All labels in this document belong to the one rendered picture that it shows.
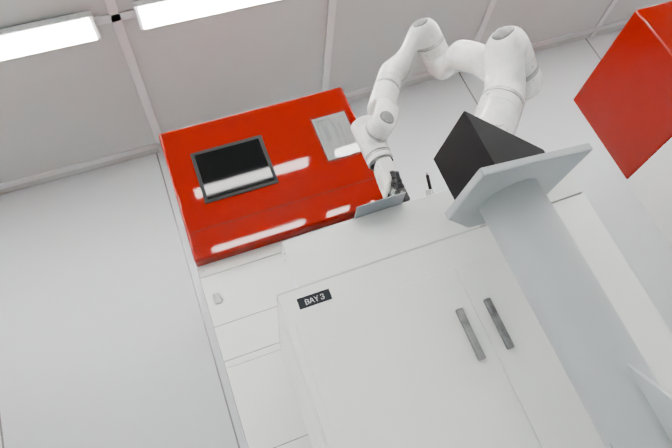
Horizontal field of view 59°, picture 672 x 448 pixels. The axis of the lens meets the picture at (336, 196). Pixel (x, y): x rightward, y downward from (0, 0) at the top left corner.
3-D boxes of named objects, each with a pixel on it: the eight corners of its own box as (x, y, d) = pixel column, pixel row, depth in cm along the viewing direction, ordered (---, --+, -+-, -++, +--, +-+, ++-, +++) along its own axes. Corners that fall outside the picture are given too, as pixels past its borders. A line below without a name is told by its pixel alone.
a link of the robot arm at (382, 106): (414, 72, 194) (398, 131, 175) (391, 103, 206) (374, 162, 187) (391, 59, 193) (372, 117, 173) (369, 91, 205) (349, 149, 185)
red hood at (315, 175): (216, 318, 284) (185, 212, 309) (371, 266, 302) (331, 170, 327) (194, 261, 217) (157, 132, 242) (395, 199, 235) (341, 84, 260)
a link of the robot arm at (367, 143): (396, 144, 181) (382, 162, 188) (379, 111, 186) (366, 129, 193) (374, 146, 177) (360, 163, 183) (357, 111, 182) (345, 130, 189)
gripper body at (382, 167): (367, 172, 185) (381, 202, 181) (371, 155, 176) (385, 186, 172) (389, 166, 187) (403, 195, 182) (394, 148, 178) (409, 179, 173)
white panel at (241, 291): (226, 370, 208) (197, 269, 224) (432, 296, 226) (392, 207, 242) (225, 368, 205) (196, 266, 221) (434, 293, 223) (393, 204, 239)
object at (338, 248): (297, 298, 164) (281, 254, 170) (471, 239, 176) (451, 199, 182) (297, 287, 156) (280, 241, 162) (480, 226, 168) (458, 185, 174)
